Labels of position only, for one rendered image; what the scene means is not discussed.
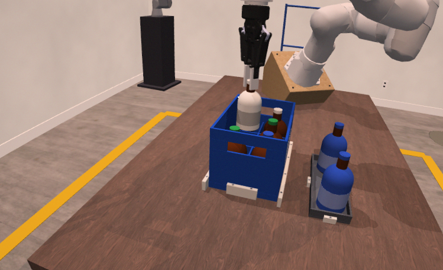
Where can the white bottle with grey label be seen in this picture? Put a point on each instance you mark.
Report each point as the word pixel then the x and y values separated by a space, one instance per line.
pixel 249 110

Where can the blue bottle with light blue label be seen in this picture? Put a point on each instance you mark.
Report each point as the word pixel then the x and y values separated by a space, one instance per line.
pixel 337 182

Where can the brown bottle with white cap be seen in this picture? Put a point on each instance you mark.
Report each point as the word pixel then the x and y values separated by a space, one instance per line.
pixel 281 126

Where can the blue crate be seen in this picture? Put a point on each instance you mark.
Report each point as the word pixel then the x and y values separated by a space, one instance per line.
pixel 262 173

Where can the blue bottle with white label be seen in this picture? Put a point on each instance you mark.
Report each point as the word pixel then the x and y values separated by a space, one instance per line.
pixel 331 146

